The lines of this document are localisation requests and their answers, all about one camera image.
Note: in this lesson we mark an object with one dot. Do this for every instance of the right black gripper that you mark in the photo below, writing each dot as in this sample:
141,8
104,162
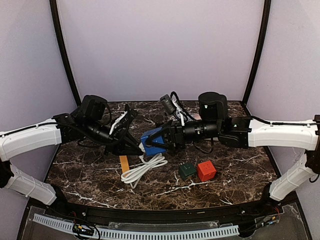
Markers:
170,133

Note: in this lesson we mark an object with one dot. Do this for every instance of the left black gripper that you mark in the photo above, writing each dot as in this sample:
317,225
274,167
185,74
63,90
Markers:
119,135

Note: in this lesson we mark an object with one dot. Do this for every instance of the blue cube socket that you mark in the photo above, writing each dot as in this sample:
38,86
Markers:
151,149

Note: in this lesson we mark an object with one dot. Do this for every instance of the orange power strip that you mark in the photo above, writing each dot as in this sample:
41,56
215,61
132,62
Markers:
124,163

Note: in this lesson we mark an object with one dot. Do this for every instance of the dark green cube socket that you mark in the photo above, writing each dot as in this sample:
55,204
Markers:
186,170

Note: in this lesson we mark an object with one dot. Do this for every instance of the red cube socket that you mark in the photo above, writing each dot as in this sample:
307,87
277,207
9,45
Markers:
206,171

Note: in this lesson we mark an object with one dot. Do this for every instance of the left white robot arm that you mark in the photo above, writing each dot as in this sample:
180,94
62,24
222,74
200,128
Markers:
56,131

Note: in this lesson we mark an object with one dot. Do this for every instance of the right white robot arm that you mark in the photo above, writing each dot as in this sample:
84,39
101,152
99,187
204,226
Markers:
298,139

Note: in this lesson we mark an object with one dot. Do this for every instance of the pink plug adapter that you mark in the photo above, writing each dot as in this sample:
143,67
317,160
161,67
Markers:
196,117

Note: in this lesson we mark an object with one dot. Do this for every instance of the small circuit board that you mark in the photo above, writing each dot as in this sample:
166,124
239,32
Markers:
83,230

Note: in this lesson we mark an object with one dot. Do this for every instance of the white slotted cable duct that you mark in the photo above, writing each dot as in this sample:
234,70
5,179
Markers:
66,226

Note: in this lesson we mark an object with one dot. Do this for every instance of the left black frame post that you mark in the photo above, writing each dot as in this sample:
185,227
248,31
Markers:
63,51

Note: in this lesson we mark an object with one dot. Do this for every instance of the black frame post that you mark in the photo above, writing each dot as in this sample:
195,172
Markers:
258,51
63,51

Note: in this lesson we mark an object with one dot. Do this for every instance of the right black frame post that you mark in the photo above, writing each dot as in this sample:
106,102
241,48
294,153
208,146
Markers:
258,51

